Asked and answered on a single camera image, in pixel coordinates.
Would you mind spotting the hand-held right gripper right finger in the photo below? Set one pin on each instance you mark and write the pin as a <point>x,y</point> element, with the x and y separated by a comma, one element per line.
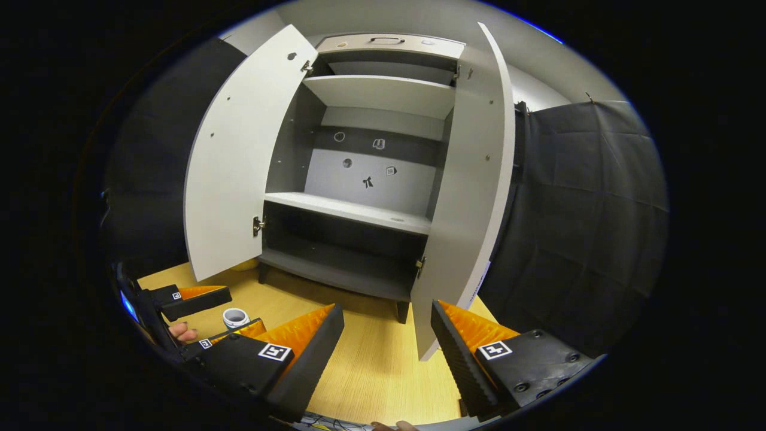
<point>458,365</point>

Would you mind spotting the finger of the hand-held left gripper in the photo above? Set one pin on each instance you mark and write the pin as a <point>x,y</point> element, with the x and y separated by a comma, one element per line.
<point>206,346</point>
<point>197,302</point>

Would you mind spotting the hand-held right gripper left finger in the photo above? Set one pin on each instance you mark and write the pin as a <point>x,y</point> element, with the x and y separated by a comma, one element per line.
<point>311,371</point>

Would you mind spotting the white green-label drink bottle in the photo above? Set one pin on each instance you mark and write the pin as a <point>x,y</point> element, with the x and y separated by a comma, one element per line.
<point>228,317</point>

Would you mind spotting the grey and white cabinet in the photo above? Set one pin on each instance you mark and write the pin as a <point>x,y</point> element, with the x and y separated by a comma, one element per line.
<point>371,173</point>

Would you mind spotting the beige cabinet drawer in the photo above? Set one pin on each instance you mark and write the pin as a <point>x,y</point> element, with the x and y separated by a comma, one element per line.
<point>443,49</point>

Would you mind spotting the black backdrop cloth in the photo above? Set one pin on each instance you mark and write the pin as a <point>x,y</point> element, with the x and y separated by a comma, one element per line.
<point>155,179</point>
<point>586,227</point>

